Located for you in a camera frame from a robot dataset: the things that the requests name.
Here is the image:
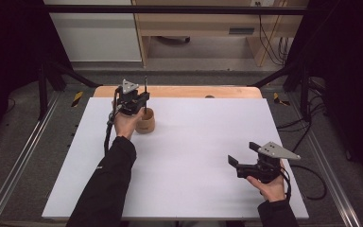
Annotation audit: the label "black horizontal frame bar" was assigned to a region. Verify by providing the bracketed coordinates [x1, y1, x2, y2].
[45, 4, 308, 16]

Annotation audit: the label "white table board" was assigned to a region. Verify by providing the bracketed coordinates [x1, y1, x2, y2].
[41, 96, 310, 220]

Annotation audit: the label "light wooden desk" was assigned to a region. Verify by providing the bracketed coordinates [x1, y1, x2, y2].
[131, 0, 310, 68]

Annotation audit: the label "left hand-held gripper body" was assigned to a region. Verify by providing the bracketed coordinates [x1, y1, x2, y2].
[114, 79, 150, 116]

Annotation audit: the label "wooden table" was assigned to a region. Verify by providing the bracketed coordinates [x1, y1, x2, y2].
[94, 85, 263, 99]

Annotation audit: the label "black floor cables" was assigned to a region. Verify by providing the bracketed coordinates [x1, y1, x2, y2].
[277, 79, 329, 154]

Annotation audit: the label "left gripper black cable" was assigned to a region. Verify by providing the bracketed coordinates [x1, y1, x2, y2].
[103, 86, 122, 157]

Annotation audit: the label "hanging black cables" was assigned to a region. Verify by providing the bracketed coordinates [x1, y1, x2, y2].
[256, 1, 290, 67]

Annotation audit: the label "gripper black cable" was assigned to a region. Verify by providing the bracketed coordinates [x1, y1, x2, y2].
[103, 86, 122, 157]
[280, 164, 328, 201]

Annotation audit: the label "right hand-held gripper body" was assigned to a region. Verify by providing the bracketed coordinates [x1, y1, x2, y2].
[235, 141, 302, 184]

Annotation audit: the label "yellow clamp left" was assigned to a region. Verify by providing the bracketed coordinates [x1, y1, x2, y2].
[71, 91, 84, 108]

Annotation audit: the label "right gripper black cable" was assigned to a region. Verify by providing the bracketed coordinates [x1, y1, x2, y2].
[280, 164, 328, 201]

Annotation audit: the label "white cabinet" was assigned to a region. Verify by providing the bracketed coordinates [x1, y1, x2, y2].
[43, 0, 143, 62]

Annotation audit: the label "aluminium rail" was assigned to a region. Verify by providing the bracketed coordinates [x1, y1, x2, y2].
[287, 93, 363, 227]
[0, 91, 62, 227]

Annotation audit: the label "wooden pen holder cup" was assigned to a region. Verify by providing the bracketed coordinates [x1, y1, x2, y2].
[134, 107, 156, 134]

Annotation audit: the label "person's right hand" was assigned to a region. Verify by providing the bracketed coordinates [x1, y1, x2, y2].
[246, 160, 292, 203]

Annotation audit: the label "black curtain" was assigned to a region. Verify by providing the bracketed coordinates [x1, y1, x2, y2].
[0, 0, 74, 152]
[286, 0, 363, 183]

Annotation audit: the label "black metal frame strut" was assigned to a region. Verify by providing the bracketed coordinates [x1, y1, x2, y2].
[249, 62, 313, 122]
[37, 61, 103, 121]

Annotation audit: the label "yellow clamp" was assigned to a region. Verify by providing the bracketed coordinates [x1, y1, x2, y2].
[272, 92, 291, 107]
[71, 91, 84, 108]

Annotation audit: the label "person's left hand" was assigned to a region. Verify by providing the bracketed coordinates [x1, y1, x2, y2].
[112, 106, 146, 141]

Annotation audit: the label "yellow clamp right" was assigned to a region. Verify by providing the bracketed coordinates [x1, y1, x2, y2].
[272, 92, 291, 107]

